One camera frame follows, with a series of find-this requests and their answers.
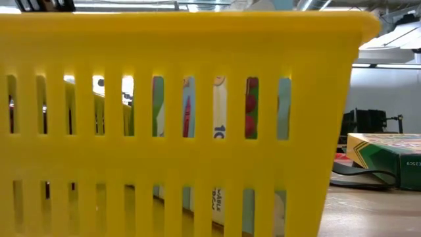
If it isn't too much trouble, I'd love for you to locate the black robot workstation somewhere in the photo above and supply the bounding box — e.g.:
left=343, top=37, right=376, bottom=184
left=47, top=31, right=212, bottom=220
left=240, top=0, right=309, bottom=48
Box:
left=337, top=108, right=406, bottom=145

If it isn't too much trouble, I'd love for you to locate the silver spiral air duct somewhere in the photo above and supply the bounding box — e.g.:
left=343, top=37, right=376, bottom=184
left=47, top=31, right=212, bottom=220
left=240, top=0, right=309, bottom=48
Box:
left=295, top=0, right=333, bottom=13

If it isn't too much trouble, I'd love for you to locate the yellow plastic basket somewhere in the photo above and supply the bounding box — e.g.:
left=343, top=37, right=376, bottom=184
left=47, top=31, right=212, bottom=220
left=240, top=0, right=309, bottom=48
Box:
left=0, top=9, right=382, bottom=237

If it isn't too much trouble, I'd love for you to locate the orange spiral coil tie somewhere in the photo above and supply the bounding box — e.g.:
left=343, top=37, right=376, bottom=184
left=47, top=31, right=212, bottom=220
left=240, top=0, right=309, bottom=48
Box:
left=334, top=152, right=355, bottom=167

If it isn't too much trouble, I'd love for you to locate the crayon box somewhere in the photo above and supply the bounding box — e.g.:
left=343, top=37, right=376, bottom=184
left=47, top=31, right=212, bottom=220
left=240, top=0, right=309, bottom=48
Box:
left=152, top=76, right=292, bottom=235
left=346, top=132, right=421, bottom=192

